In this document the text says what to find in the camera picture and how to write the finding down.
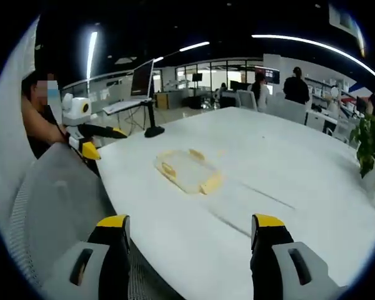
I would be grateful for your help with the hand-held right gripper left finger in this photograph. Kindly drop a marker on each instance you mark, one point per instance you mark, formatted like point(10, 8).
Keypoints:
point(112, 250)

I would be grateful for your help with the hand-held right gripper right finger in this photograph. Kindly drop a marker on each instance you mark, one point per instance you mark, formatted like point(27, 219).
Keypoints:
point(268, 250)

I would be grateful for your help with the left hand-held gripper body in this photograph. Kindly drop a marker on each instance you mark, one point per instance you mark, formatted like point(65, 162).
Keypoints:
point(75, 112)

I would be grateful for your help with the clear plastic bag yellow edges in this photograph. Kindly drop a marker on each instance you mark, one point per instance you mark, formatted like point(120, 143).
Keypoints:
point(187, 172)

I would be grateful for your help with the grey mesh office chair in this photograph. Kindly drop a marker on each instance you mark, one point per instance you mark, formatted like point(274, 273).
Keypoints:
point(59, 200)

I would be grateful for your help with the computer monitor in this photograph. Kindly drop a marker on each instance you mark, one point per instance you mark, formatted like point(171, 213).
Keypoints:
point(141, 79)

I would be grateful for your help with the yellow cabinet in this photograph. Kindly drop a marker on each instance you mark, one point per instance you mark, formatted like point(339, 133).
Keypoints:
point(162, 100)

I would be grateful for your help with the white office chair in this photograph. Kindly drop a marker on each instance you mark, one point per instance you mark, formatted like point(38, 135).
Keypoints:
point(247, 100)

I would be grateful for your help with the green potted plant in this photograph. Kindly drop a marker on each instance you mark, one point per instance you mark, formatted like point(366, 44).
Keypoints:
point(370, 140)

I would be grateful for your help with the long ceiling light strip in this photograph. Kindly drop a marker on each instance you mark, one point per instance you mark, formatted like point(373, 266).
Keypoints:
point(315, 45)

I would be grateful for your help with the wall screen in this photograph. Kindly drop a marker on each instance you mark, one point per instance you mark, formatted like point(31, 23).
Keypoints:
point(272, 76)

